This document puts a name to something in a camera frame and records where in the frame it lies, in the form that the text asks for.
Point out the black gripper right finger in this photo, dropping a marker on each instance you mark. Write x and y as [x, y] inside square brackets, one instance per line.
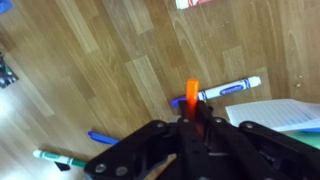
[260, 150]

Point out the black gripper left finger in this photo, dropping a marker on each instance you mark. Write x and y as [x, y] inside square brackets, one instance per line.
[143, 150]

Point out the orange marker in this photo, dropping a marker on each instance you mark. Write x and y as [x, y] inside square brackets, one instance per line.
[192, 91]

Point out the all blue marker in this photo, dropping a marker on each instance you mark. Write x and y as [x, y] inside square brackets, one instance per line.
[100, 137]

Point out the white marker with blue cap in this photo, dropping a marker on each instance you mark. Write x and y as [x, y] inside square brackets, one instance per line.
[230, 88]

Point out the white marker with green cap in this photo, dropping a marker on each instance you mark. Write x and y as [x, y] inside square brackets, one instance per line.
[50, 156]

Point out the small black cap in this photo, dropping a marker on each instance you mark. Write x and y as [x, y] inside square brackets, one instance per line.
[62, 166]

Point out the black aluminium extrusion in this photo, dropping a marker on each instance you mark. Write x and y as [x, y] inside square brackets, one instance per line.
[6, 75]

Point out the short blue tape label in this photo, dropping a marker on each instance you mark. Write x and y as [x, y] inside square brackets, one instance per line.
[5, 5]

